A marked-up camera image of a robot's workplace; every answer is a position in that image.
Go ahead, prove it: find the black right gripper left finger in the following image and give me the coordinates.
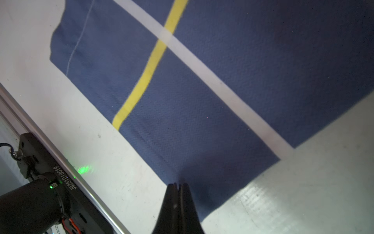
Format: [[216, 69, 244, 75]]
[[152, 183, 179, 234]]

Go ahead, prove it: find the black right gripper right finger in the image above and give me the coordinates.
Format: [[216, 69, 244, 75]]
[[179, 183, 204, 234]]

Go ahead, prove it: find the navy blue cloth yellow stripe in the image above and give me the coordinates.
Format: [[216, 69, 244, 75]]
[[50, 1, 374, 219]]

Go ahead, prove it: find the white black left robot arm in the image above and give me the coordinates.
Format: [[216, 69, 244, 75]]
[[1, 179, 70, 234]]

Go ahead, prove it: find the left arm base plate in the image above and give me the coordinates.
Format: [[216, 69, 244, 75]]
[[17, 133, 114, 234]]

